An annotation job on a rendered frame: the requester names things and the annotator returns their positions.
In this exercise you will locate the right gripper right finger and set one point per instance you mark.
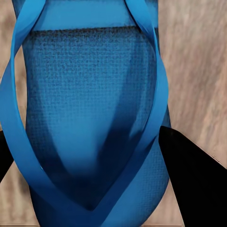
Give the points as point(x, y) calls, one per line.
point(199, 181)

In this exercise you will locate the sandal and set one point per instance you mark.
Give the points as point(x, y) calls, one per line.
point(97, 94)

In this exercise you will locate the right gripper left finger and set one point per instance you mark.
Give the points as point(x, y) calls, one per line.
point(6, 158)

